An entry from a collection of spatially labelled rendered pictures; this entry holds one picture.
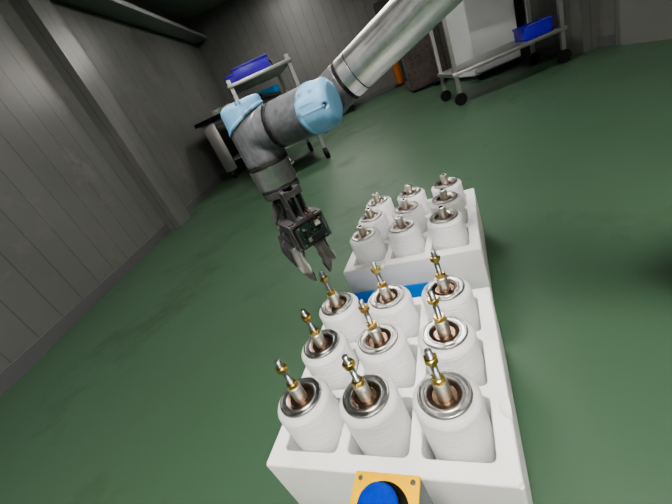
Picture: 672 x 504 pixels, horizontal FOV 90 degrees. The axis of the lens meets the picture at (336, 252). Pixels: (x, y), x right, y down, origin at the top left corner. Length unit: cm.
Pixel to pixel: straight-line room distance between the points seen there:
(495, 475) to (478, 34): 446
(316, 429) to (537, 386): 46
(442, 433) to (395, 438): 9
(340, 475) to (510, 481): 24
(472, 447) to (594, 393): 35
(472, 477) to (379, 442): 13
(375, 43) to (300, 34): 763
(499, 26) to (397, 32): 420
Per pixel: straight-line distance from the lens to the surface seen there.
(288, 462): 66
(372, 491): 40
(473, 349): 60
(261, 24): 834
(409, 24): 62
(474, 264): 94
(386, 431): 56
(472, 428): 52
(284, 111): 55
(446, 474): 56
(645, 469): 77
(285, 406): 62
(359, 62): 63
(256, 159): 59
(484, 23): 473
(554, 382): 85
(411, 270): 96
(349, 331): 75
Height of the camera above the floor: 67
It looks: 25 degrees down
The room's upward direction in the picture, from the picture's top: 25 degrees counter-clockwise
